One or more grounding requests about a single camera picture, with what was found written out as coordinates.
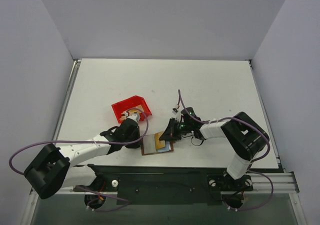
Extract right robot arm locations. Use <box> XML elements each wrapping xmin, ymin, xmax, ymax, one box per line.
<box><xmin>159</xmin><ymin>107</ymin><xmax>271</xmax><ymax>190</ymax></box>

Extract gold card from bin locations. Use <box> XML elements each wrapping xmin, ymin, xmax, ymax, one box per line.
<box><xmin>154</xmin><ymin>131</ymin><xmax>166</xmax><ymax>150</ymax></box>

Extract gold cards in bin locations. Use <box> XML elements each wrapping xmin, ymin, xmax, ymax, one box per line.
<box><xmin>119</xmin><ymin>105</ymin><xmax>144</xmax><ymax>121</ymax></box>

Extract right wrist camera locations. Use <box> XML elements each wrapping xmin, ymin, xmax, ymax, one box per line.
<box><xmin>172</xmin><ymin>104</ymin><xmax>180</xmax><ymax>116</ymax></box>

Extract red plastic bin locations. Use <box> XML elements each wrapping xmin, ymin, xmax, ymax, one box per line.
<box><xmin>111</xmin><ymin>95</ymin><xmax>152</xmax><ymax>124</ymax></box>

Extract brown leather card holder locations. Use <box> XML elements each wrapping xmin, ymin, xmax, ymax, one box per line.
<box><xmin>141</xmin><ymin>131</ymin><xmax>174</xmax><ymax>156</ymax></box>

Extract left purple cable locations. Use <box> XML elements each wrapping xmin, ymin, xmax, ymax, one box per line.
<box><xmin>9</xmin><ymin>108</ymin><xmax>150</xmax><ymax>213</ymax></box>

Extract aluminium table frame rail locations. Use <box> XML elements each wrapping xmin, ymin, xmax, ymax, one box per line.
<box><xmin>29</xmin><ymin>58</ymin><xmax>300</xmax><ymax>195</ymax></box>

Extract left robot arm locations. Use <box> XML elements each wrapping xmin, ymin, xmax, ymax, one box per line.
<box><xmin>24</xmin><ymin>115</ymin><xmax>141</xmax><ymax>199</ymax></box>

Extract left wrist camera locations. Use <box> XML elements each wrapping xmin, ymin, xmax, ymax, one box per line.
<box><xmin>123</xmin><ymin>111</ymin><xmax>141</xmax><ymax>123</ymax></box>

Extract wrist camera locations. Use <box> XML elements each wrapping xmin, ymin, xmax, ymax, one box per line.
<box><xmin>172</xmin><ymin>104</ymin><xmax>180</xmax><ymax>116</ymax></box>
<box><xmin>123</xmin><ymin>111</ymin><xmax>141</xmax><ymax>123</ymax></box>

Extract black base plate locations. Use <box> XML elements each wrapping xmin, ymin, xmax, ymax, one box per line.
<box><xmin>84</xmin><ymin>164</ymin><xmax>253</xmax><ymax>206</ymax></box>

